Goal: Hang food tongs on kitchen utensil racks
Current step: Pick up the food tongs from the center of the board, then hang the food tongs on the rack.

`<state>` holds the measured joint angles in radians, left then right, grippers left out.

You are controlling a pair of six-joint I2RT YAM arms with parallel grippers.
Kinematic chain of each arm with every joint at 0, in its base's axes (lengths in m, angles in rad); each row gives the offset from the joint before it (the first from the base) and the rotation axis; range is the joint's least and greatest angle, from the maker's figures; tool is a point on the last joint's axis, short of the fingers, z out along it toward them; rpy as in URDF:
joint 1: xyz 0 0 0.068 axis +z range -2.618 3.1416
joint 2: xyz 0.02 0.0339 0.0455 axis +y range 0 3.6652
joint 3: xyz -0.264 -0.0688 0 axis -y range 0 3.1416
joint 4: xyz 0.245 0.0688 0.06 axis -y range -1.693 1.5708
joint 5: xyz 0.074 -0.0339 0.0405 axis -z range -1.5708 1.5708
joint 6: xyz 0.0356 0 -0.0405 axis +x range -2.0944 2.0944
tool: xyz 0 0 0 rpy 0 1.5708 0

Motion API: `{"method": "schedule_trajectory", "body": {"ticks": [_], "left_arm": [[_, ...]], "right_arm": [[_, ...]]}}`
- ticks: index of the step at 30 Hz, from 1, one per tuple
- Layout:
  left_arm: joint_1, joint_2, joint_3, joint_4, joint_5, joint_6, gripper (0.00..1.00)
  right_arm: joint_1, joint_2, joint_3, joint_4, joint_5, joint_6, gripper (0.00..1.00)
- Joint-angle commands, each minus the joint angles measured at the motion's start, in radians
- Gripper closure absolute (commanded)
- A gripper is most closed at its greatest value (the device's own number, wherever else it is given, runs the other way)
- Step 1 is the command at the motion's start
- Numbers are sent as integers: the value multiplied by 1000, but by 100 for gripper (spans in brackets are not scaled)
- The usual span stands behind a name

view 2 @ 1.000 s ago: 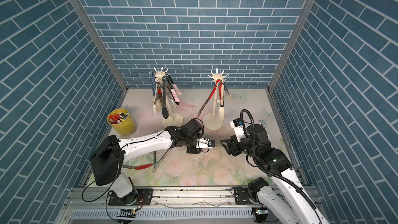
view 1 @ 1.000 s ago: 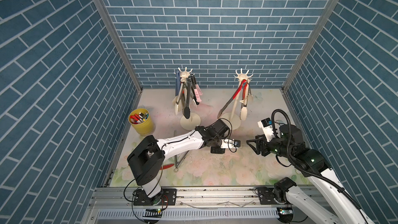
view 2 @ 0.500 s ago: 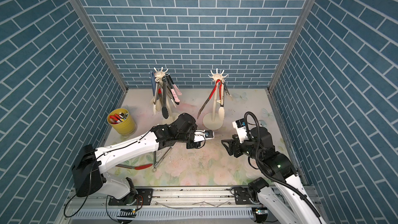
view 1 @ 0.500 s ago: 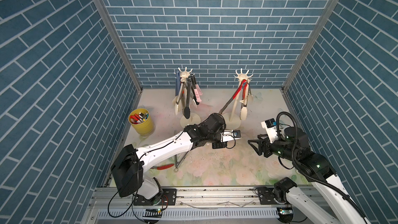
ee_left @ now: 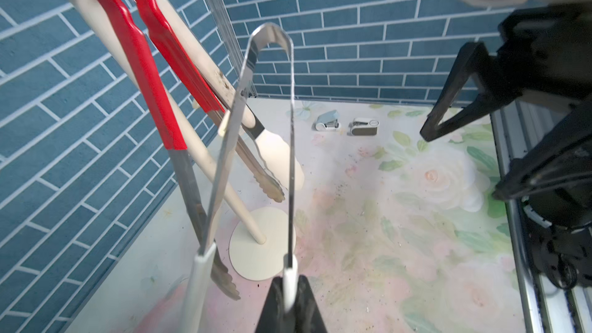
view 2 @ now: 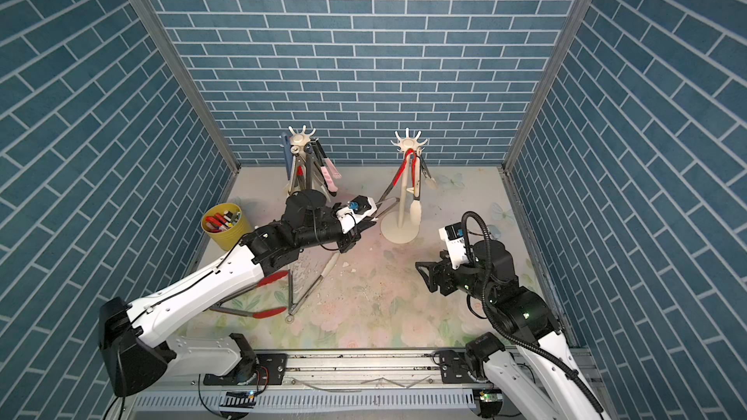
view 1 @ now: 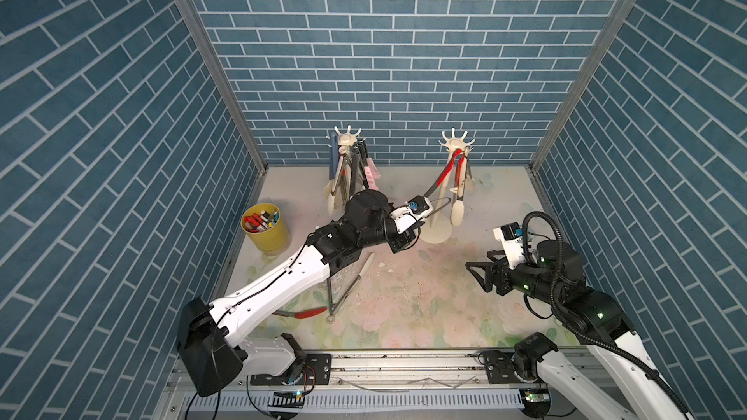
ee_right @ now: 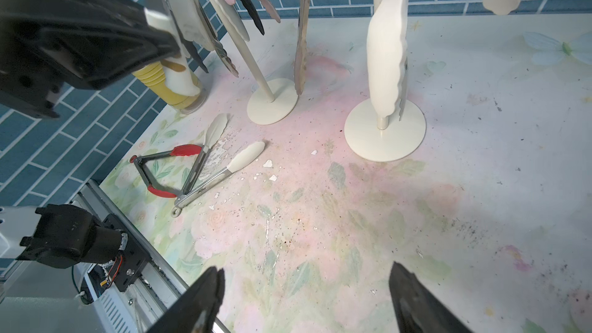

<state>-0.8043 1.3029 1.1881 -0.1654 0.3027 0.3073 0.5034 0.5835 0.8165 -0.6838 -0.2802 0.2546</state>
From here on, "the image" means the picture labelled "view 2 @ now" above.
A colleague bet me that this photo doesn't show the red tipped steel tongs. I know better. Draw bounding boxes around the red tipped steel tongs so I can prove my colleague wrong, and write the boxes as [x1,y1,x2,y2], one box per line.
[209,270,293,319]

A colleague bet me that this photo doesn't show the small white tongs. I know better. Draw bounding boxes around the small white tongs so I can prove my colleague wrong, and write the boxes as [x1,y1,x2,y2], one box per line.
[363,198,400,223]

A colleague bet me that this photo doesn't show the steel tongs cream tips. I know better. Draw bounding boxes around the steel tongs cream tips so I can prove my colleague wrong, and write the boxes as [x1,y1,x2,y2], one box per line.
[286,148,303,196]

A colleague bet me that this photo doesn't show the markers in cup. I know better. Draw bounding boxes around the markers in cup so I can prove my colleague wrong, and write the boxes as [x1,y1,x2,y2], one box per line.
[203,210,240,233]

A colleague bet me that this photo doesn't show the steel tongs cream ends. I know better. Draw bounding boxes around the steel tongs cream ends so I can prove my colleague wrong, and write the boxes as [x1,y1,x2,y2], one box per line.
[409,153,422,227]

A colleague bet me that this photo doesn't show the steel tongs white tips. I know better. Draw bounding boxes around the steel tongs white tips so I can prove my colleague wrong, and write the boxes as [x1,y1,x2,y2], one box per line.
[285,252,340,324]

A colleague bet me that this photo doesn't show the cream utensil rack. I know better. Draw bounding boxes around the cream utensil rack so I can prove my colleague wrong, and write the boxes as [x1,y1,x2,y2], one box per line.
[381,128,428,244]
[284,124,345,200]

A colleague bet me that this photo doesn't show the black steel tongs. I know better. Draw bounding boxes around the black steel tongs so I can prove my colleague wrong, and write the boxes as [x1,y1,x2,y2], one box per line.
[303,140,333,200]

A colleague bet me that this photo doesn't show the blue cream tongs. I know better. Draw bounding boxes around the blue cream tongs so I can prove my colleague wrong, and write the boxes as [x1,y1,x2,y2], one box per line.
[281,133,293,180]

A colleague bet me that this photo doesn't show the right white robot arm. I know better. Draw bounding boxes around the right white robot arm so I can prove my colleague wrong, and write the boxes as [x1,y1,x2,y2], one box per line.
[416,211,610,419]

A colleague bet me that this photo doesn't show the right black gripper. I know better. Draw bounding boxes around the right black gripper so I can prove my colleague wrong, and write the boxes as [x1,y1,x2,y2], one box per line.
[415,249,492,305]

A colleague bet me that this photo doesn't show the yellow cup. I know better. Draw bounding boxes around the yellow cup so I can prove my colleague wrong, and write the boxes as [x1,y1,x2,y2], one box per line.
[200,203,254,252]

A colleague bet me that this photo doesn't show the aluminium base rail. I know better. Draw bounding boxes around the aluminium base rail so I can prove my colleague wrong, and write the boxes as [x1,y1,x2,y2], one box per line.
[116,348,602,412]

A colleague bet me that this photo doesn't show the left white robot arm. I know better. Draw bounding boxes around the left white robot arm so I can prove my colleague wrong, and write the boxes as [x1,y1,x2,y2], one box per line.
[98,190,377,398]

